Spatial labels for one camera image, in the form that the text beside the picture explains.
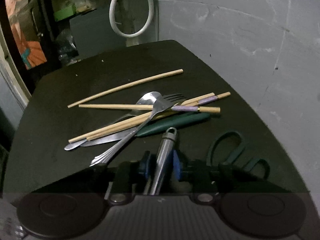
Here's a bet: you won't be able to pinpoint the steel fork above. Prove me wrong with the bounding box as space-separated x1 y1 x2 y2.
90 93 185 167

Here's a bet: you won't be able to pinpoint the green box on shelf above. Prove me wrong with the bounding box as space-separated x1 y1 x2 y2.
54 4 76 22

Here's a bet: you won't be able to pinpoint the green handled knife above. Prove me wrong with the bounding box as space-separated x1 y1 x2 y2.
80 113 210 147

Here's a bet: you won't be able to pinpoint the white flexible hose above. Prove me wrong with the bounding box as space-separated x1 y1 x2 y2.
109 0 155 39

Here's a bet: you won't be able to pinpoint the steel handled peeler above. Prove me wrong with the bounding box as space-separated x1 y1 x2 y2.
143 127 177 196

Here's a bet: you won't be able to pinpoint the plain wooden chopstick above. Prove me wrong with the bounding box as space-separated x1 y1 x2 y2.
67 69 183 108
68 93 215 143

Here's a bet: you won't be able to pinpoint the black handled scissors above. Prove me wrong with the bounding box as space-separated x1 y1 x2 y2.
206 130 271 180

